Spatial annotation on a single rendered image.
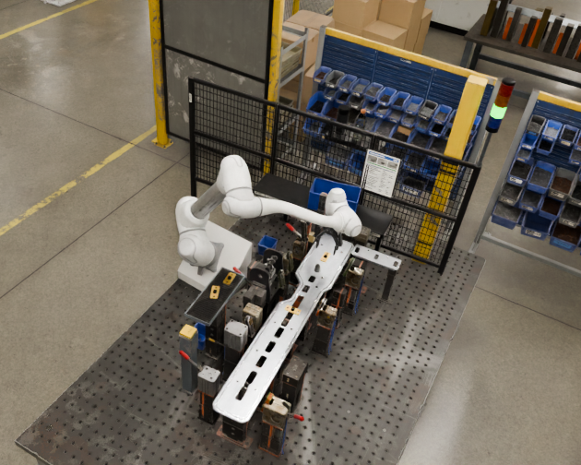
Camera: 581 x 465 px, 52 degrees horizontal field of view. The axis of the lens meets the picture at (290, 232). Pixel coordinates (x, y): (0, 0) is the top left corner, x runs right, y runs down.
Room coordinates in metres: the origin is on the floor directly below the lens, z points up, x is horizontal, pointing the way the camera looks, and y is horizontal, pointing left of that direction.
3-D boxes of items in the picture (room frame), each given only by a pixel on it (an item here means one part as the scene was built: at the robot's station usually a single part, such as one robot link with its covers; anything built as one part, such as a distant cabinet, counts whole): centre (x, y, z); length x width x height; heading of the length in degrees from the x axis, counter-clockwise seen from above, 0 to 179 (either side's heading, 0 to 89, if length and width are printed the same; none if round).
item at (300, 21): (5.93, -0.14, 0.52); 1.21 x 0.81 x 1.05; 160
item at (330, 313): (2.13, -0.25, 0.87); 0.12 x 0.09 x 0.35; 70
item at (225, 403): (2.11, -0.06, 1.00); 1.38 x 0.22 x 0.02; 160
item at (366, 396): (2.22, -0.09, 0.68); 2.56 x 1.61 x 0.04; 156
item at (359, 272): (2.44, -0.39, 0.87); 0.12 x 0.09 x 0.35; 70
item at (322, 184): (3.02, -0.25, 1.10); 0.30 x 0.17 x 0.13; 80
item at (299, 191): (3.04, -0.18, 1.02); 0.90 x 0.22 x 0.03; 70
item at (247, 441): (1.54, 0.15, 0.84); 0.18 x 0.06 x 0.29; 70
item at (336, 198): (2.56, -0.23, 1.41); 0.13 x 0.11 x 0.16; 29
